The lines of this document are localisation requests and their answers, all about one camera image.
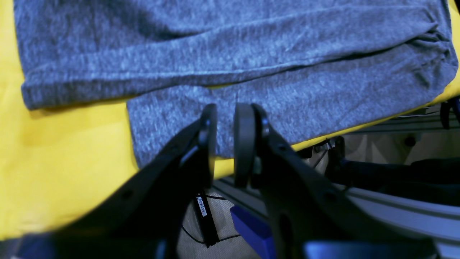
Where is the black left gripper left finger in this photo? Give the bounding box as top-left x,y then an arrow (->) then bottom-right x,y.
11,104 -> 217,259

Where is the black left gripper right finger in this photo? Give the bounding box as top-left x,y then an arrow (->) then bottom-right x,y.
234,103 -> 438,259

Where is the blue plastic clamp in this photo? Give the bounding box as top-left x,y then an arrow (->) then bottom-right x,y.
230,205 -> 277,259

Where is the yellow table cloth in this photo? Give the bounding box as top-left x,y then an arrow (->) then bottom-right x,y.
1,0 -> 459,240

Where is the grey long-sleeve T-shirt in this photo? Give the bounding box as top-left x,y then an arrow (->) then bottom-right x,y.
14,0 -> 459,167

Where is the black labelled power strip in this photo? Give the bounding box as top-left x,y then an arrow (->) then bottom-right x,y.
193,193 -> 219,248

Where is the aluminium table frame rail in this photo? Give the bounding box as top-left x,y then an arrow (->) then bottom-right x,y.
214,179 -> 459,259

